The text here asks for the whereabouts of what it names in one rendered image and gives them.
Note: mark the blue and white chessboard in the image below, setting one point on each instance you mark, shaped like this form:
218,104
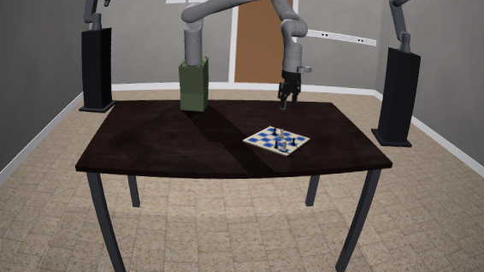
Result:
266,140

